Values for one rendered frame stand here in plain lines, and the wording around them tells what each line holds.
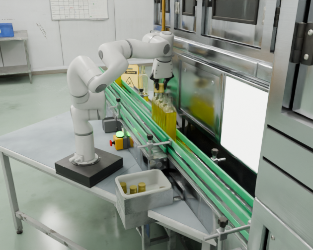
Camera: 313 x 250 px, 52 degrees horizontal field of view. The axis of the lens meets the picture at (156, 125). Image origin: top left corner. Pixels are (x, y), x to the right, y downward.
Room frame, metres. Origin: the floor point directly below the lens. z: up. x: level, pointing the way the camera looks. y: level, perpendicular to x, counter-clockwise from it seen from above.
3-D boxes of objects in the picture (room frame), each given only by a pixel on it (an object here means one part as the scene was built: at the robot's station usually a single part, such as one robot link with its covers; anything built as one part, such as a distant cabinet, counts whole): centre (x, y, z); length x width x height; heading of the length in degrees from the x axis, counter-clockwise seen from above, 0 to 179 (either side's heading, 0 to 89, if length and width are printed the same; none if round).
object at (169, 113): (1.52, -0.07, 0.99); 0.06 x 0.06 x 0.21; 20
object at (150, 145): (1.36, 0.01, 0.95); 0.17 x 0.03 x 0.12; 111
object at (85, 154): (1.47, 0.38, 0.89); 0.16 x 0.13 x 0.15; 143
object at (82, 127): (1.48, 0.36, 1.05); 0.13 x 0.10 x 0.16; 100
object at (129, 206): (1.23, 0.04, 0.79); 0.27 x 0.17 x 0.08; 111
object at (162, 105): (1.58, -0.05, 0.99); 0.06 x 0.06 x 0.21; 20
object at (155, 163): (1.37, -0.01, 0.85); 0.09 x 0.04 x 0.07; 111
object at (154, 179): (1.22, 0.06, 0.80); 0.22 x 0.17 x 0.09; 111
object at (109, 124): (2.00, 0.32, 0.79); 0.08 x 0.08 x 0.08; 21
